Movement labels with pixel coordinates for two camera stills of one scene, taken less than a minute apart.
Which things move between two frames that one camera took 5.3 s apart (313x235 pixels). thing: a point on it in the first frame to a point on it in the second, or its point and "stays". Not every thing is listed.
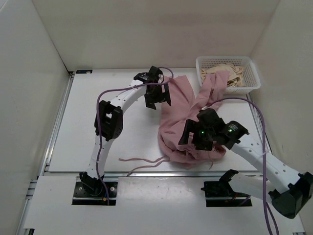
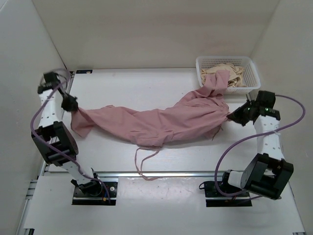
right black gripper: (192, 126) to (236, 115)
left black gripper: (163, 97) to (72, 104)
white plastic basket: (251, 77) stays
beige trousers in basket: (235, 78) stays
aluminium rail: (158, 174) stays
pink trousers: (179, 106) to (194, 118)
